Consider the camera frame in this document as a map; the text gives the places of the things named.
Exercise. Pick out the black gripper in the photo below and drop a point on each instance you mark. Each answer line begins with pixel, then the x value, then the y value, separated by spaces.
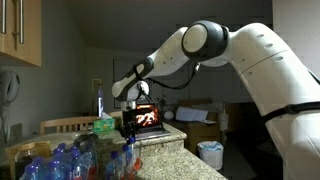
pixel 130 122

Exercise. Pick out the white sphere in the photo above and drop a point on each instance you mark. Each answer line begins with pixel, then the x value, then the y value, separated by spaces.
pixel 169 115

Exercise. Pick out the wooden chair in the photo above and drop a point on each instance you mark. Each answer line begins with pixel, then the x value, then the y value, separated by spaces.
pixel 116 114
pixel 66 120

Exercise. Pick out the black round dish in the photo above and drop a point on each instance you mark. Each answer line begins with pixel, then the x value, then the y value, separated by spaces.
pixel 86 137

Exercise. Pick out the tall blue white bottle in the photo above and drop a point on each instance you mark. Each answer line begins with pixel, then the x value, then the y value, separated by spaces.
pixel 100 103

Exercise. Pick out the cardboard box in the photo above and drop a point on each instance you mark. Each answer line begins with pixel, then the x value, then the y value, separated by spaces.
pixel 196 133

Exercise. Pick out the shrink-wrapped water bottle pack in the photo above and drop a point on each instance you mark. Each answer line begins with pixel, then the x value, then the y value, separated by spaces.
pixel 60 166

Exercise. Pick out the green tissue box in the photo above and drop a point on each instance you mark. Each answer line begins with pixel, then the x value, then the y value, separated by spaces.
pixel 104 126

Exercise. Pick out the wall whiteboard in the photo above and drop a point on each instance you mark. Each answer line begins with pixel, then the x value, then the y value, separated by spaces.
pixel 116 66

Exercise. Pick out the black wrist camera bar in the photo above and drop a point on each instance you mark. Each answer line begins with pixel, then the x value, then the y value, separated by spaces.
pixel 130 112

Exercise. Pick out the wooden cabinet door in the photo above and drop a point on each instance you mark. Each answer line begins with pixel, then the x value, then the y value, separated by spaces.
pixel 33 30
pixel 10 26

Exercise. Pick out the open silver laptop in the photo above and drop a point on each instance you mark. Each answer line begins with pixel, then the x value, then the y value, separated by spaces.
pixel 150 116

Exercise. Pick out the white jug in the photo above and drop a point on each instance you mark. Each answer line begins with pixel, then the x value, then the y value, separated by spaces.
pixel 223 121

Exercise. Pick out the trash bin white liner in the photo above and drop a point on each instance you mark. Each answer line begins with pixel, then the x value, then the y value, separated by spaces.
pixel 210 156

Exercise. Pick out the white papers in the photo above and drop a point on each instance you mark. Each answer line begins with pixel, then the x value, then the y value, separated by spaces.
pixel 191 114

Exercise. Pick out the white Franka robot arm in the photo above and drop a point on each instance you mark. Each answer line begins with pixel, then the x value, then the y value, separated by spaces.
pixel 276 73

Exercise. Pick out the wooden rack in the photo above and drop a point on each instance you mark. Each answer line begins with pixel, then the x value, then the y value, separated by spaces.
pixel 40 146

